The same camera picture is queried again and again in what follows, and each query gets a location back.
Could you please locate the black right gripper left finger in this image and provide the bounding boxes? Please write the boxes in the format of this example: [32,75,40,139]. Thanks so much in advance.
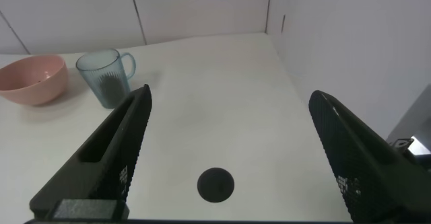
[29,84,153,220]

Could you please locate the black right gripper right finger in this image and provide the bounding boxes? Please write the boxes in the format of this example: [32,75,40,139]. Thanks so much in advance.
[308,89,431,223]

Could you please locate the brown coffee beans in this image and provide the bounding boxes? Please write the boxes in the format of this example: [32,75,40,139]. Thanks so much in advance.
[97,73,127,107]

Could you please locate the blue ribbed transparent cup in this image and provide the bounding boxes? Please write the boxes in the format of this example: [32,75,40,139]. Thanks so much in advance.
[75,48,137,110]

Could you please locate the pink bowl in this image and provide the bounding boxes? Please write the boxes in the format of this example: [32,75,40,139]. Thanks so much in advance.
[0,54,69,106]

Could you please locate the grey robot body panel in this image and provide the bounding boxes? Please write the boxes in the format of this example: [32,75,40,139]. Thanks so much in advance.
[386,84,431,171]

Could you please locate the black round disc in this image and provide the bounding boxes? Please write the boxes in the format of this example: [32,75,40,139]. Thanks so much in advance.
[197,167,235,204]

